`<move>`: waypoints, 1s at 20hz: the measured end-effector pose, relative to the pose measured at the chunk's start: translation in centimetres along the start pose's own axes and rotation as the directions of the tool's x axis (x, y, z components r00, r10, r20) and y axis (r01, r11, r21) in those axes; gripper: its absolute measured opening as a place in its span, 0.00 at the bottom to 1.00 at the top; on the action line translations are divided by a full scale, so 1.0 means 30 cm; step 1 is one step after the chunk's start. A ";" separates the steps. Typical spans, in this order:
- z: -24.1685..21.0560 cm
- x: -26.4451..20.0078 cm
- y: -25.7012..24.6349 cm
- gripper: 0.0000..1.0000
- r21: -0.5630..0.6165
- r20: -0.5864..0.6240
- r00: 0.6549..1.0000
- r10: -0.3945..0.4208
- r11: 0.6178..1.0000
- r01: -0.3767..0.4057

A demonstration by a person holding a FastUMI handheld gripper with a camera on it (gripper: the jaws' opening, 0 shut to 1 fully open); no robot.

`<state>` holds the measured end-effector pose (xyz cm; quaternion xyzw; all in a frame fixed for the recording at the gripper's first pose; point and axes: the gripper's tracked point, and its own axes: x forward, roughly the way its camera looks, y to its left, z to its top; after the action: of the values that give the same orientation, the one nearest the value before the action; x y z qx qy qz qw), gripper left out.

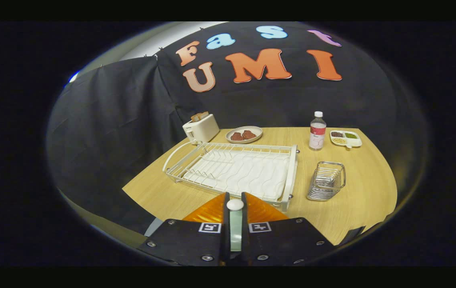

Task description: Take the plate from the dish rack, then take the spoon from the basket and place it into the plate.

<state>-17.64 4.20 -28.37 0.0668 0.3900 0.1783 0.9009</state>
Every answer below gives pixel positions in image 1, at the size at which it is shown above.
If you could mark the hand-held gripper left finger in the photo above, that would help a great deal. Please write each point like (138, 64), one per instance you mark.
(225, 244)

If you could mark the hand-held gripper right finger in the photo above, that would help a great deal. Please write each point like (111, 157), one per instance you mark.
(245, 244)

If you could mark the pale green plate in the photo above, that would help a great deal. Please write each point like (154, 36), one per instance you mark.
(236, 232)

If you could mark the beige plate with meat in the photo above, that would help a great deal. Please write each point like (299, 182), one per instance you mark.
(244, 141)

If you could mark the white divided snack dish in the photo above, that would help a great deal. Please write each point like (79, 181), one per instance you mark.
(356, 142)

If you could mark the white wavy drain tray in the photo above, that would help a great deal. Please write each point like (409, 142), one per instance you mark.
(244, 172)

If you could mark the red meat piece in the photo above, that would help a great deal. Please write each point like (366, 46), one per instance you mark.
(236, 136)
(248, 134)

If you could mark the cream toaster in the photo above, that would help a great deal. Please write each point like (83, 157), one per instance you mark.
(204, 130)

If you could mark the clear bottle red label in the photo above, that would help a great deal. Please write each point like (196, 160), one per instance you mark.
(317, 136)

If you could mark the toasted bread slice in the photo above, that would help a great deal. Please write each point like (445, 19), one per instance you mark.
(199, 116)

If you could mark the pile of yellow beans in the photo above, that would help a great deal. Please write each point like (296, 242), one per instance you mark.
(339, 140)

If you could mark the pile of dark beans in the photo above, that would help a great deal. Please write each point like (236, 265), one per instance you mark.
(336, 134)

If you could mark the pile of green beans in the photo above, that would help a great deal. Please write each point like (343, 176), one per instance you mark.
(350, 135)

